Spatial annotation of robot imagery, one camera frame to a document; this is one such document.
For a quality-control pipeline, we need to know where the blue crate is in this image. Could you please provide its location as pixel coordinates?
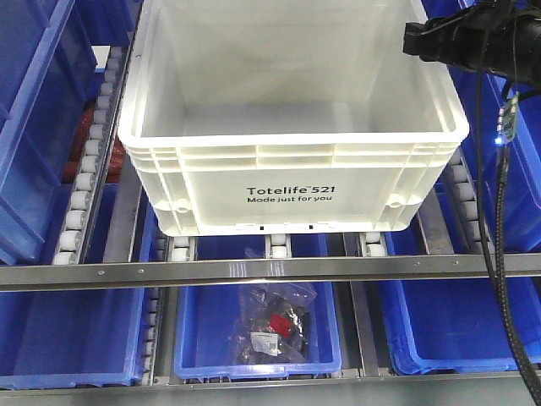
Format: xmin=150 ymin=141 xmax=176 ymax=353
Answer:
xmin=422 ymin=0 xmax=540 ymax=253
xmin=1 ymin=1 xmax=140 ymax=265
xmin=378 ymin=278 xmax=516 ymax=375
xmin=174 ymin=283 xmax=342 ymax=381
xmin=1 ymin=288 xmax=148 ymax=390

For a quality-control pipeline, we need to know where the metal shelf rail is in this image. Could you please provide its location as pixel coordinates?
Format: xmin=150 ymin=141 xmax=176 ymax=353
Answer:
xmin=0 ymin=252 xmax=541 ymax=293
xmin=1 ymin=373 xmax=533 ymax=405

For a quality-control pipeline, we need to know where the white roller track right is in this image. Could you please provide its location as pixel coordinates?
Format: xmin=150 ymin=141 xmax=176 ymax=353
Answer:
xmin=444 ymin=147 xmax=494 ymax=255

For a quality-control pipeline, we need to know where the lower metal shelf rail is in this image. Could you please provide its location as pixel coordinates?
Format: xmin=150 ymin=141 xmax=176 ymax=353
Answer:
xmin=1 ymin=373 xmax=533 ymax=405

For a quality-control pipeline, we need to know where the plastic bag of parts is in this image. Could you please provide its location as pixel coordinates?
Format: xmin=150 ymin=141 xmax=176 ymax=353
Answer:
xmin=230 ymin=283 xmax=317 ymax=365

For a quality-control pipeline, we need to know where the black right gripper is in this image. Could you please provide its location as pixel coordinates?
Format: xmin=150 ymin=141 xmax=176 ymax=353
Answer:
xmin=402 ymin=1 xmax=540 ymax=87

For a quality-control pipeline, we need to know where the blue crate lower middle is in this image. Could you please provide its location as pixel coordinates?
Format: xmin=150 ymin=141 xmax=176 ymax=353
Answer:
xmin=174 ymin=283 xmax=342 ymax=381

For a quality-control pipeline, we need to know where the metal shelf front rail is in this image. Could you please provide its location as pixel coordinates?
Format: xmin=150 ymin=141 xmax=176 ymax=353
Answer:
xmin=0 ymin=252 xmax=541 ymax=293

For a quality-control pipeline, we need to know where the white plastic tote box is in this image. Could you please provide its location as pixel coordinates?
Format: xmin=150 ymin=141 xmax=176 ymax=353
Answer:
xmin=117 ymin=1 xmax=470 ymax=237

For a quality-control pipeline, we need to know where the roller track under tote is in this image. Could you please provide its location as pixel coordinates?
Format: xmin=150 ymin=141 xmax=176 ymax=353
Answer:
xmin=167 ymin=237 xmax=197 ymax=262
xmin=359 ymin=232 xmax=387 ymax=257
xmin=265 ymin=233 xmax=292 ymax=259

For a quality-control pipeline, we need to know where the white roller track left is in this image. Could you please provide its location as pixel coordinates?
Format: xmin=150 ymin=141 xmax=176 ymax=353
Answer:
xmin=52 ymin=47 xmax=128 ymax=266

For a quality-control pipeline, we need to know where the blue crate upper left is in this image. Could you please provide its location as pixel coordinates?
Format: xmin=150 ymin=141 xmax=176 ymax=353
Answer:
xmin=1 ymin=1 xmax=140 ymax=265

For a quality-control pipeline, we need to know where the lower shelf roller track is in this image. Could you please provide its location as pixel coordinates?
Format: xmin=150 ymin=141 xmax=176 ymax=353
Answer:
xmin=141 ymin=288 xmax=162 ymax=386

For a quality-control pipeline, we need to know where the roller track under tote middle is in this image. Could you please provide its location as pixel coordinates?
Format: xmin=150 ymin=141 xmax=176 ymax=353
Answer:
xmin=265 ymin=233 xmax=292 ymax=259

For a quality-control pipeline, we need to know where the red item under shelf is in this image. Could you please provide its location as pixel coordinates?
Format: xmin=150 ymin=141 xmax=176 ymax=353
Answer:
xmin=61 ymin=99 xmax=125 ymax=184

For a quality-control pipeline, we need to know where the right black braided cable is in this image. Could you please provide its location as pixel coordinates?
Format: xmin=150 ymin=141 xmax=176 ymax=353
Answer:
xmin=475 ymin=0 xmax=541 ymax=406

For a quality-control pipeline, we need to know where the white roller track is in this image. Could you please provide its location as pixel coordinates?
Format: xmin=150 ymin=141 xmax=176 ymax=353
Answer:
xmin=52 ymin=47 xmax=128 ymax=266
xmin=444 ymin=147 xmax=494 ymax=255

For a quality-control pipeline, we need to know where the roller track under tote right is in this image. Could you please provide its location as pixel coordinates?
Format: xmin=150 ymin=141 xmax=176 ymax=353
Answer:
xmin=359 ymin=232 xmax=387 ymax=257

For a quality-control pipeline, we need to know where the blue crate upper right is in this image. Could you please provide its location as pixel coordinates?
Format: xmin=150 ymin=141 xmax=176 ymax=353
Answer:
xmin=422 ymin=0 xmax=540 ymax=253

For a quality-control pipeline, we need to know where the blue crate lower left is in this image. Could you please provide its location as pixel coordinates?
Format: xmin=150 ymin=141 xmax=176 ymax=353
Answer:
xmin=1 ymin=288 xmax=148 ymax=390

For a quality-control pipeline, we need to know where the roller track under tote left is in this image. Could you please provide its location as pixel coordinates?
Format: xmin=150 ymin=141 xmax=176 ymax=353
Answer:
xmin=167 ymin=237 xmax=197 ymax=262

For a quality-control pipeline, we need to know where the right green circuit board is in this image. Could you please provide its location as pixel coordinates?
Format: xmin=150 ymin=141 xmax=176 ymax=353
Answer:
xmin=496 ymin=93 xmax=519 ymax=145

